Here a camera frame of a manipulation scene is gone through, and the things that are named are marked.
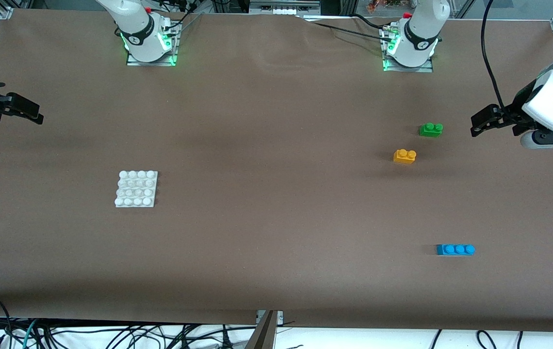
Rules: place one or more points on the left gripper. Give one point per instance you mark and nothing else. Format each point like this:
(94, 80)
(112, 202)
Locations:
(518, 107)

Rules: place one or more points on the brown table cover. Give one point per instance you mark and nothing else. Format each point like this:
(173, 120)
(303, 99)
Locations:
(276, 145)

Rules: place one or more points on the blue three-stud block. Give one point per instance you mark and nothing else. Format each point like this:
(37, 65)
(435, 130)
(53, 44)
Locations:
(455, 250)

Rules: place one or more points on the white frame piece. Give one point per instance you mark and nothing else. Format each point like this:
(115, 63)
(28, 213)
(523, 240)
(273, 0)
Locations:
(284, 7)

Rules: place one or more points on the orange red clutter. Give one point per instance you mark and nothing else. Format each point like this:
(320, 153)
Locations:
(383, 5)

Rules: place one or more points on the yellow two-stud block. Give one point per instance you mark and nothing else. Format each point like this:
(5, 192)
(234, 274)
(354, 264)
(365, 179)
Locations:
(404, 157)

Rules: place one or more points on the green two-stud block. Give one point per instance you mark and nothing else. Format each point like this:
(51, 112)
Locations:
(431, 130)

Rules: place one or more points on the aluminium frame post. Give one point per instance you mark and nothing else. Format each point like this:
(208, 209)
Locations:
(263, 334)

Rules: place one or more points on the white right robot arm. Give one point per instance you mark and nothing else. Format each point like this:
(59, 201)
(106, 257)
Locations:
(140, 29)

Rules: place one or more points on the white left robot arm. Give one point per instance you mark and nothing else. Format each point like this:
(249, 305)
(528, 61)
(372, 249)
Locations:
(422, 34)

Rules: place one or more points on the white studded base plate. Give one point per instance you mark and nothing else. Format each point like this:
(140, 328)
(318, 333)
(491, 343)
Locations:
(136, 190)

